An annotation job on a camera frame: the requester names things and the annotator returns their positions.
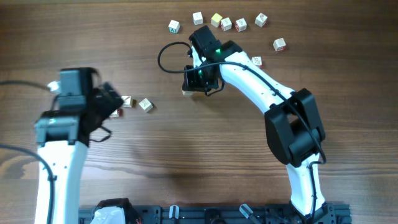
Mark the red drawing wooden block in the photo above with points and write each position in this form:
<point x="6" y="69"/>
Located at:
<point x="240" y="25"/>

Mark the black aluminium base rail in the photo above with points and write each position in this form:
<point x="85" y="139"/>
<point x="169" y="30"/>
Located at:
<point x="277" y="213"/>

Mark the letter B wooden block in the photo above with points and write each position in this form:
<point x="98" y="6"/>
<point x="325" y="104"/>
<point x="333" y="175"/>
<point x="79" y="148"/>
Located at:
<point x="146" y="105"/>

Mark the red top wooden block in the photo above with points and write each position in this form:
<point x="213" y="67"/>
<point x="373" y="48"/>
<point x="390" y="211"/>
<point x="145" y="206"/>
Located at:
<point x="187" y="93"/>

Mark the red letter M block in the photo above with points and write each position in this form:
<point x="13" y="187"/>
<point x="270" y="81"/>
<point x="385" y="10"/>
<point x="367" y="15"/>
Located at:
<point x="127" y="101"/>

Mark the green soccer ball block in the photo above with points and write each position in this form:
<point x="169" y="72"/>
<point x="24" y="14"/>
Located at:
<point x="115" y="114"/>

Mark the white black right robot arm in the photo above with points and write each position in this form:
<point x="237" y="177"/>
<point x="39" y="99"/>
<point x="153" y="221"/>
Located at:
<point x="294" y="131"/>

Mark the red number 6 block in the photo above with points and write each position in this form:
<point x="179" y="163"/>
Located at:
<point x="261" y="20"/>

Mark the red letter I block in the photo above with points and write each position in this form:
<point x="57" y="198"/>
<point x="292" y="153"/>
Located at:
<point x="257" y="61"/>

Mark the green letter A block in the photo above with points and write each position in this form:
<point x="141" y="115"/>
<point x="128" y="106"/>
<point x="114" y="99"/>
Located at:
<point x="174" y="26"/>

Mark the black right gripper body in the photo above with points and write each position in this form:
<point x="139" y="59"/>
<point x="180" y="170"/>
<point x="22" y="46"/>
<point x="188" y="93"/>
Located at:
<point x="198" y="79"/>

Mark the yellow top wooden block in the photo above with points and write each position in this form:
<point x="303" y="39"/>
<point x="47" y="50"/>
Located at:
<point x="216" y="20"/>

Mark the plain white wooden block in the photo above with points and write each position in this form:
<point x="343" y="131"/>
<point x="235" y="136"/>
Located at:
<point x="197" y="18"/>

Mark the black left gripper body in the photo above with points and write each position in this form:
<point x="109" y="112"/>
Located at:
<point x="106" y="104"/>

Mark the red letter Y block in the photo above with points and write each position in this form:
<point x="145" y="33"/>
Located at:
<point x="279" y="45"/>

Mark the apple picture wooden block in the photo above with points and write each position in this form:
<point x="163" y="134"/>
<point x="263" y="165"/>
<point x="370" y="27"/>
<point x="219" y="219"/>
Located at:
<point x="226" y="24"/>

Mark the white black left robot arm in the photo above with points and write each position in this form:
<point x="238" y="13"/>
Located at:
<point x="63" y="138"/>

